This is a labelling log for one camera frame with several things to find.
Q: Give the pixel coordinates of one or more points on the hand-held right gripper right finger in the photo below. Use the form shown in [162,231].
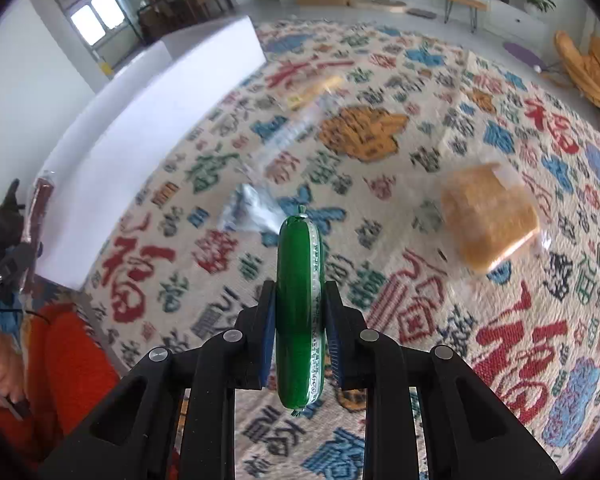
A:
[334,340]

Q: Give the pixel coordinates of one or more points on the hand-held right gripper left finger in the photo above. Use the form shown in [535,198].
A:
[267,330]

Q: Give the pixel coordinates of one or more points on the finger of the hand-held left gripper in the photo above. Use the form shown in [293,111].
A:
[9,210]
[22,260]

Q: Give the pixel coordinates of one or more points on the red sausage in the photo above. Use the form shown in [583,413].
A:
[37,205]

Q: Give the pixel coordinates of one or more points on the green sausage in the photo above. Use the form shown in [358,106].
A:
[295,310]

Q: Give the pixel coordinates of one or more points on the white box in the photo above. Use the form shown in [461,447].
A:
[170,110]

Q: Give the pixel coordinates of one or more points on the person's left hand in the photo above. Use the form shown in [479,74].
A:
[2,365]

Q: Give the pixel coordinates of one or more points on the printed blanket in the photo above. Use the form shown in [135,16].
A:
[430,310]

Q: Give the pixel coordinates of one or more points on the silver snack packet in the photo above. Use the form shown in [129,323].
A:
[250,210]

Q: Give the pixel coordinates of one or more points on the person's orange clothing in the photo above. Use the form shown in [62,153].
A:
[70,375]

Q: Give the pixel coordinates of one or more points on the bread slice packet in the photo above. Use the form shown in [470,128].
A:
[487,215]

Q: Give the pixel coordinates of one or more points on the clear stick packet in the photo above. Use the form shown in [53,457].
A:
[290,132]

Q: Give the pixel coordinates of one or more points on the glass door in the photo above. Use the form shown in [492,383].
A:
[105,15]

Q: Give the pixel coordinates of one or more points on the pale yellow wafer packet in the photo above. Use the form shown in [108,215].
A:
[315,91]

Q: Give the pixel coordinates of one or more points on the grey mat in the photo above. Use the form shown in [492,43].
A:
[420,12]

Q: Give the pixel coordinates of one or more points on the beige round mat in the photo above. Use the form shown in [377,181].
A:
[382,4]

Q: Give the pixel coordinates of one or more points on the purple round mat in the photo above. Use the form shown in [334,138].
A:
[522,52]

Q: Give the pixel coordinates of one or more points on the wooden bench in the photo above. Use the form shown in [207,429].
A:
[460,1]

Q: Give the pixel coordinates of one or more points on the orange wicker chair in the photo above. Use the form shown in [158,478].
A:
[590,72]

